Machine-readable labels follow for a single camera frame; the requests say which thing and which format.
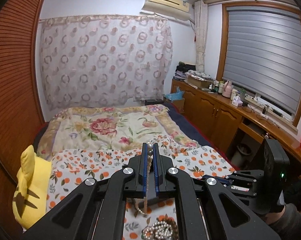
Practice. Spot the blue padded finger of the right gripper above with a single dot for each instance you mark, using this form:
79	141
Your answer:
210	180

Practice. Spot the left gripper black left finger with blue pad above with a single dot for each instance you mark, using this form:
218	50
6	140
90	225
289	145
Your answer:
137	186

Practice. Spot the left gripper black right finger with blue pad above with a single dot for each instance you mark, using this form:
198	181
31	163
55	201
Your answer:
161	164

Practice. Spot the floral quilt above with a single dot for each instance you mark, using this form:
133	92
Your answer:
114	129

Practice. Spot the dark blue bed sheet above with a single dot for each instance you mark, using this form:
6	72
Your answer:
191	131

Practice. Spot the wooden cabinet counter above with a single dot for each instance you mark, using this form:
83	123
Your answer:
219	121

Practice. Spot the orange print white blanket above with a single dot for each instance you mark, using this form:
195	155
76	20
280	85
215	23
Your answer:
71	167

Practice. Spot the blue tissue bag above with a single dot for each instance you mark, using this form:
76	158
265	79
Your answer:
178	95

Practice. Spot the pink thermos jug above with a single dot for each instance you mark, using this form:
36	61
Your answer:
227	89

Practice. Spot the cardboard box on counter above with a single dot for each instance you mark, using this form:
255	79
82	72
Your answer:
198	82

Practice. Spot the stack of folded clothes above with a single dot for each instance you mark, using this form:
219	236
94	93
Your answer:
181	70

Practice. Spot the yellow plush toy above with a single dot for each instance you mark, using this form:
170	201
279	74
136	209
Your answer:
29	199

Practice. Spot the pink circle pattern curtain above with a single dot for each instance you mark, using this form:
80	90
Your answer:
104	60

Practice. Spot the wooden louvered wardrobe door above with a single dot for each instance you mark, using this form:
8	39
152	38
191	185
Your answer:
20	112

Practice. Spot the grey window blind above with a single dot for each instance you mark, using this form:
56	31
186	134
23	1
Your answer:
264	53

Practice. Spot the cream tied window curtain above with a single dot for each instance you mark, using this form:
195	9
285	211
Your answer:
201	26

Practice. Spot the cream wall air conditioner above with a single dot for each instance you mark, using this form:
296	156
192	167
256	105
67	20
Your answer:
178	9

